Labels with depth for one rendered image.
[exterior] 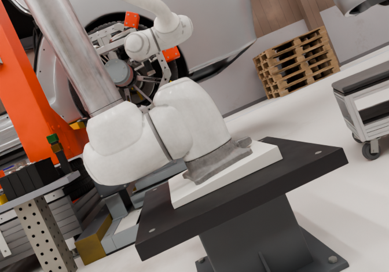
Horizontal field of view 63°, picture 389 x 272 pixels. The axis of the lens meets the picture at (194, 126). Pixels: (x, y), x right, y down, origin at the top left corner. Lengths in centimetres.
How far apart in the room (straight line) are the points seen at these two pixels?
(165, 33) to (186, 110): 53
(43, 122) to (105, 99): 98
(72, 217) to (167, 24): 118
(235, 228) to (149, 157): 29
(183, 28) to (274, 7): 641
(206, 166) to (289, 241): 29
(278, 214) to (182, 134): 32
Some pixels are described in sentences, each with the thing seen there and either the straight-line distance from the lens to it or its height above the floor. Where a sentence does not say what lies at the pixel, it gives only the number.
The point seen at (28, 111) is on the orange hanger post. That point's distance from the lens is 185.
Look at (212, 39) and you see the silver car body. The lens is 227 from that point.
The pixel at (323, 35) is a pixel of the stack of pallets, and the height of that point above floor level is 76.
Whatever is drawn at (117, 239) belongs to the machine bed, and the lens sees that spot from 173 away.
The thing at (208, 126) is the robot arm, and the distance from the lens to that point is 85.
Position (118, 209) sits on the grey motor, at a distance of 201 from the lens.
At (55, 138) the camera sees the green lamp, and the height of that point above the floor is 63.
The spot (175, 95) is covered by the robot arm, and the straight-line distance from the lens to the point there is 85.
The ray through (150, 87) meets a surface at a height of 76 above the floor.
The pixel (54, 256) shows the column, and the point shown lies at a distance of 175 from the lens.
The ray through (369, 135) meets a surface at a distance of 151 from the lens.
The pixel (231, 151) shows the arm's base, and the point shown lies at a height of 36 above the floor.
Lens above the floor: 52
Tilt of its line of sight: 3 degrees down
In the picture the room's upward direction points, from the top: 24 degrees counter-clockwise
